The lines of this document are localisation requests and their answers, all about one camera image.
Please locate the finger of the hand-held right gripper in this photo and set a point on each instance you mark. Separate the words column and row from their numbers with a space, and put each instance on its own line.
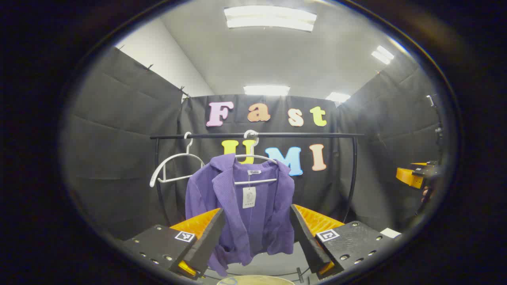
column 410, row 178
column 420, row 164

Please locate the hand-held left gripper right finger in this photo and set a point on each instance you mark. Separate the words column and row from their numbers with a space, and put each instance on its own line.
column 305, row 241

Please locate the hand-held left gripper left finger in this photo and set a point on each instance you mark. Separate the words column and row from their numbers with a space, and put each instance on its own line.
column 206, row 245

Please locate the beige laundry hamper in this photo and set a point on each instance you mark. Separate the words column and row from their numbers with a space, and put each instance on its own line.
column 253, row 280

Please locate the purple knit cardigan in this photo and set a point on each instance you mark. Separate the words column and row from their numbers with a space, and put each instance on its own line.
column 229, row 190

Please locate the white clothes hanger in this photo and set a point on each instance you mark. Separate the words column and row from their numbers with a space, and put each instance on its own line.
column 255, row 181
column 174, row 157

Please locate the black metal clothes rack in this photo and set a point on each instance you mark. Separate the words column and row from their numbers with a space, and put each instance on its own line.
column 317, row 135

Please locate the black tripod stand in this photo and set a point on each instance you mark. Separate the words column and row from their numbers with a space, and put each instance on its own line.
column 438, row 118

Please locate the black backdrop cloth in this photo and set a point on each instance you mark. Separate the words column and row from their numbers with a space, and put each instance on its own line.
column 119, row 138

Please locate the large ceiling light panel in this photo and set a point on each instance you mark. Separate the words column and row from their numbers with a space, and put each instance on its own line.
column 270, row 18

